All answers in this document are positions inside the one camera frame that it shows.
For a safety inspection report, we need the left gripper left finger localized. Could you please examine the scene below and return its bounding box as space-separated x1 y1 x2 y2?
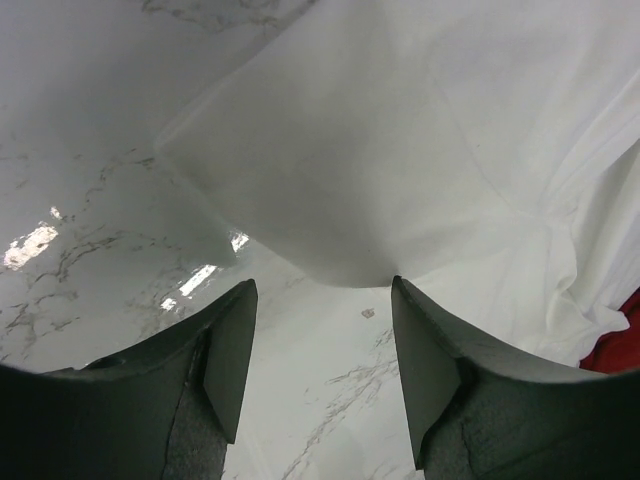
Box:
1 280 258 479

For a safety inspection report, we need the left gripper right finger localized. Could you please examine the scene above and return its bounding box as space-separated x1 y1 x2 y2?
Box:
391 277 639 479

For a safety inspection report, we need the white t shirt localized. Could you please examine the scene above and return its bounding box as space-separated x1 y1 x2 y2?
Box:
157 1 639 366

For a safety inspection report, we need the folded red t shirt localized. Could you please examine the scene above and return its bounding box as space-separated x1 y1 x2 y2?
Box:
579 290 640 374

